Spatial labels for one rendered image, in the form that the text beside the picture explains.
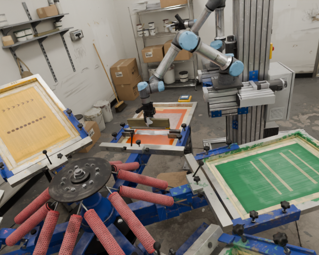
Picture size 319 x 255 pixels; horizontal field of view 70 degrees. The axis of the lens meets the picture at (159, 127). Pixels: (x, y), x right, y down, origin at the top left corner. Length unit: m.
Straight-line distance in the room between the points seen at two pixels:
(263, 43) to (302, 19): 3.20
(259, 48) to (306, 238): 1.65
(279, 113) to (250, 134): 0.34
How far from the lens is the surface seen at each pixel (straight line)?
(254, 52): 2.16
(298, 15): 5.28
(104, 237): 1.03
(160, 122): 1.79
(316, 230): 2.57
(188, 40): 1.62
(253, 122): 2.42
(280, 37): 5.31
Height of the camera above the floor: 1.99
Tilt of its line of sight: 30 degrees down
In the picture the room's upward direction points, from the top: 11 degrees counter-clockwise
